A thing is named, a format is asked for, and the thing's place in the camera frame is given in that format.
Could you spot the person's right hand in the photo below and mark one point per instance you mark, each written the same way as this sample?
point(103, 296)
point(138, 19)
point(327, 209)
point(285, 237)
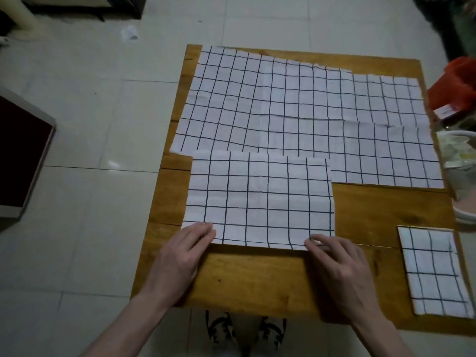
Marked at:
point(342, 278)

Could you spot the person's left hand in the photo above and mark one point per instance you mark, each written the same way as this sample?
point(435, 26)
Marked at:
point(174, 263)

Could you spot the person's right thumb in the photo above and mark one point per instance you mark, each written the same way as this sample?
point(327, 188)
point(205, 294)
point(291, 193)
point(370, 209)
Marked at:
point(314, 248)

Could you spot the person's left fingers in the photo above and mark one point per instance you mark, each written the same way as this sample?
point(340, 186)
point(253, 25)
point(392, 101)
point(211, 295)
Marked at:
point(200, 231)

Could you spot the small grid-lined paper sheet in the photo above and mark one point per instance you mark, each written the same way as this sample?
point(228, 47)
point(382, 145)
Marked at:
point(256, 200)

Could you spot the person's right forearm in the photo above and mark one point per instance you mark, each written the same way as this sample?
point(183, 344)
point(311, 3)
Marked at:
point(379, 338)

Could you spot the person's left forearm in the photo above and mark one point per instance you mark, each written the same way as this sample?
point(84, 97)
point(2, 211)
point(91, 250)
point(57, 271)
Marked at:
point(126, 327)

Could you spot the person's right patterned slipper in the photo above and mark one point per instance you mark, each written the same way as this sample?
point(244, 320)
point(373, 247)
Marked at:
point(273, 332)

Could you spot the person's patterned slipper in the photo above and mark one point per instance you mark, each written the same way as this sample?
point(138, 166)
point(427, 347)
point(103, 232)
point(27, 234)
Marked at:
point(273, 332)
point(219, 329)

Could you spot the person's left patterned slipper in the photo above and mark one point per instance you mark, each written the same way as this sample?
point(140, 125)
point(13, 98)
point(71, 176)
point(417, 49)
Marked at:
point(219, 329)

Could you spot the large grid-lined paper sheet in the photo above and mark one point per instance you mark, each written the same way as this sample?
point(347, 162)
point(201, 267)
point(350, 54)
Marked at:
point(386, 102)
point(383, 156)
point(305, 92)
point(219, 104)

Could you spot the folded grid-lined paper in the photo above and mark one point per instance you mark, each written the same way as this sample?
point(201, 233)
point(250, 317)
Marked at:
point(435, 273)

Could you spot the white plastic bag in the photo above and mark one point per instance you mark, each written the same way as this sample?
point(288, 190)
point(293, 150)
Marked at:
point(459, 163)

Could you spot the crumpled white paper scrap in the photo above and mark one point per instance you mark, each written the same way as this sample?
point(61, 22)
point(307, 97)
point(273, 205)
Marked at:
point(129, 33)

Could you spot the red plastic bag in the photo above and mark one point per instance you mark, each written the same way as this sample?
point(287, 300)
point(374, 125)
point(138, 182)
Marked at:
point(455, 87)

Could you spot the dark wooden furniture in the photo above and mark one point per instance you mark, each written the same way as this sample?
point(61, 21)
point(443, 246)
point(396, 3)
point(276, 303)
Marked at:
point(93, 3)

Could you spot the dark green object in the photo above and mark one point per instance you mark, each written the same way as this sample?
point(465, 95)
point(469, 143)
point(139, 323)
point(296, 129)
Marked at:
point(452, 22)

